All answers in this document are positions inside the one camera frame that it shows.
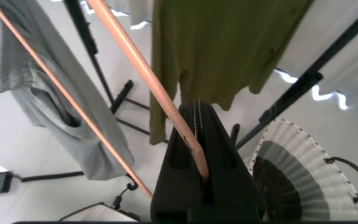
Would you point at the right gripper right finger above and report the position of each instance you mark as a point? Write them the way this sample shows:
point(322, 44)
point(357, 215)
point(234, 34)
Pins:
point(232, 186)

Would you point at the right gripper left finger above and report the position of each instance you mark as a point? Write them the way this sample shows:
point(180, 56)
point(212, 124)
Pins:
point(176, 186)

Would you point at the pink clothes hanger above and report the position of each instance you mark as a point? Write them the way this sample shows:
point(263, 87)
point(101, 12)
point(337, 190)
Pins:
point(141, 67)

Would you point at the pale grey shorts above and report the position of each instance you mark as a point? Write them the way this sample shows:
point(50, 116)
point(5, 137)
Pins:
point(82, 102)

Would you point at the green printed shirt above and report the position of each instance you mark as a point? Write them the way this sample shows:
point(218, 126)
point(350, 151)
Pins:
point(216, 46)

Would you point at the white laundry basket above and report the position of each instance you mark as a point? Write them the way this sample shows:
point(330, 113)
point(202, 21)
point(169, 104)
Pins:
point(315, 161)

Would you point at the black clothes rack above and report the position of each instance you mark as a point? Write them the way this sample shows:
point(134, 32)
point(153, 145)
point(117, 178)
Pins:
point(85, 34)

